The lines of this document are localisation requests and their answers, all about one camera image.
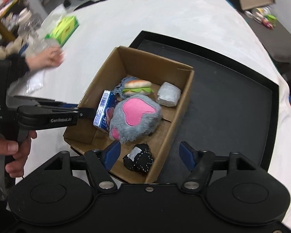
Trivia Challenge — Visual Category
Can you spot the blue tissue packet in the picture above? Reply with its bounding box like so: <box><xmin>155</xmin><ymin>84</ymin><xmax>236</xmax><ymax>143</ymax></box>
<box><xmin>93</xmin><ymin>90</ymin><xmax>118</xmax><ymax>133</ymax></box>

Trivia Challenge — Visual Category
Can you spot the grey blue knitted cloth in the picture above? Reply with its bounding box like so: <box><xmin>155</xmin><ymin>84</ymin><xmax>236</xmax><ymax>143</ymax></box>
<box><xmin>112</xmin><ymin>76</ymin><xmax>138</xmax><ymax>99</ymax></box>

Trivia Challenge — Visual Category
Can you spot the black white knitted pouch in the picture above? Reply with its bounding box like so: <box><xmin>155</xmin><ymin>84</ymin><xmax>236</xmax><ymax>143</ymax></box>
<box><xmin>123</xmin><ymin>144</ymin><xmax>154</xmax><ymax>176</ymax></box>

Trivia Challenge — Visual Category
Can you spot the grey pink plush paw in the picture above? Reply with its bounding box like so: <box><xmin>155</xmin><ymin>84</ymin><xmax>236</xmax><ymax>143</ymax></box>
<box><xmin>109</xmin><ymin>95</ymin><xmax>162</xmax><ymax>144</ymax></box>

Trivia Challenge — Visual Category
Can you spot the toy hamburger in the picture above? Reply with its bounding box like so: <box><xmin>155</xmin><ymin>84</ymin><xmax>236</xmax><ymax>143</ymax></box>
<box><xmin>122</xmin><ymin>79</ymin><xmax>152</xmax><ymax>97</ymax></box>

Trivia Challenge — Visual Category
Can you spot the person right hand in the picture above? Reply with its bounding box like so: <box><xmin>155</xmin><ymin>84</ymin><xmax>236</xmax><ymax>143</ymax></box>
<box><xmin>0</xmin><ymin>130</ymin><xmax>37</xmax><ymax>178</ymax></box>

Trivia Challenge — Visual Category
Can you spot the person left hand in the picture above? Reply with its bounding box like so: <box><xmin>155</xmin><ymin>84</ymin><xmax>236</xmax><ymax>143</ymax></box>
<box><xmin>26</xmin><ymin>46</ymin><xmax>64</xmax><ymax>71</ymax></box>

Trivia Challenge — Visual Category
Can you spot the clear plastic bag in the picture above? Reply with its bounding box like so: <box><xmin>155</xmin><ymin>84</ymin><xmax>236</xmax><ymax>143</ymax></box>
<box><xmin>26</xmin><ymin>70</ymin><xmax>45</xmax><ymax>94</ymax></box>

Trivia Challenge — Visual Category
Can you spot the clear glass jar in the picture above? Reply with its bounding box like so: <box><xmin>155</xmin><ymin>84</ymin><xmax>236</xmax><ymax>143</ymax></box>
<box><xmin>18</xmin><ymin>7</ymin><xmax>50</xmax><ymax>56</ymax></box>

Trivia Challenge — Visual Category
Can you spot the green tissue box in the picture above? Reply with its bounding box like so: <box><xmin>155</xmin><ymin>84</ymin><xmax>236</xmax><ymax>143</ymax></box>
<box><xmin>44</xmin><ymin>16</ymin><xmax>79</xmax><ymax>47</ymax></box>

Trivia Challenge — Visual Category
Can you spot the black shallow tray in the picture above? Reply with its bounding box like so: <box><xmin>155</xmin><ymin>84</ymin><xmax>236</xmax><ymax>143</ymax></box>
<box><xmin>72</xmin><ymin>30</ymin><xmax>280</xmax><ymax>185</ymax></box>

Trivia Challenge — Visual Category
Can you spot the brown cardboard box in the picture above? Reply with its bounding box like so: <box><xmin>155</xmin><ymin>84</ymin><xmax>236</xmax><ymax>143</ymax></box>
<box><xmin>63</xmin><ymin>46</ymin><xmax>194</xmax><ymax>183</ymax></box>

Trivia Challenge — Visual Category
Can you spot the grey floor mat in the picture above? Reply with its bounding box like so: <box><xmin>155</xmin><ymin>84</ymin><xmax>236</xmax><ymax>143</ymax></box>
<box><xmin>240</xmin><ymin>12</ymin><xmax>291</xmax><ymax>64</ymax></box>

